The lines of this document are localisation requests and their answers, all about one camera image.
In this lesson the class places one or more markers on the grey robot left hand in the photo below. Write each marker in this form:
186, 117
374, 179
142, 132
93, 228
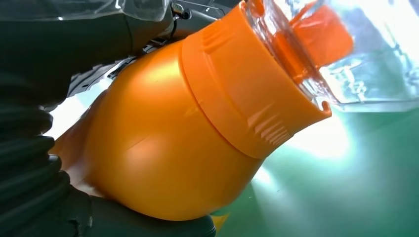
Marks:
65, 45

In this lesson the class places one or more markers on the orange bottle with clear cap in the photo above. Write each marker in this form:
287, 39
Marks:
183, 130

